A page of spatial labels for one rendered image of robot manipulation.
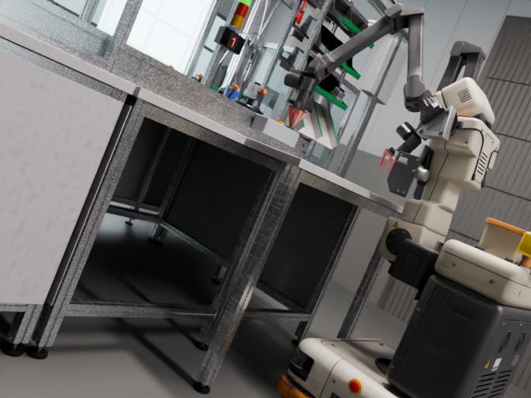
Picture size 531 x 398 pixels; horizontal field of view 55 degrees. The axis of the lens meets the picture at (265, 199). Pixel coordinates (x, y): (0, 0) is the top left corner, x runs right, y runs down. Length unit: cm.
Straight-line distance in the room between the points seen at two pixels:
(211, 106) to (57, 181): 59
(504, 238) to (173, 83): 119
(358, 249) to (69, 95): 395
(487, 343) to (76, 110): 134
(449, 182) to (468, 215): 266
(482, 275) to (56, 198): 126
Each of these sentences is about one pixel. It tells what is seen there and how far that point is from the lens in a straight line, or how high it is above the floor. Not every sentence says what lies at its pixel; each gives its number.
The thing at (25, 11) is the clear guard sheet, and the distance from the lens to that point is 141.
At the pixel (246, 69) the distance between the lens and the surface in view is 316.
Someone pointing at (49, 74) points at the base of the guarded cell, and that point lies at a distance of 141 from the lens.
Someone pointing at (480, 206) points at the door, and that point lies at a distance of 463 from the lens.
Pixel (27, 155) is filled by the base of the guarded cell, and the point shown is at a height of 58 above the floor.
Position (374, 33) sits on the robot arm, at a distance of 214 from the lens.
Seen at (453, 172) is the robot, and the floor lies 104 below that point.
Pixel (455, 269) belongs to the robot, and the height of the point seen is 73.
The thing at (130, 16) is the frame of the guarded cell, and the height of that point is 103.
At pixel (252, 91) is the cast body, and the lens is 215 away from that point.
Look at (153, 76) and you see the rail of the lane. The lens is 163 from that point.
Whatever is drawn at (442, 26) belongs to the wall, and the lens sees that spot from 544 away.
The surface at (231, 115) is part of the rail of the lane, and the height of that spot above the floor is 91.
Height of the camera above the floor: 80
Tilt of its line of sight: 4 degrees down
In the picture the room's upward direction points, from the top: 23 degrees clockwise
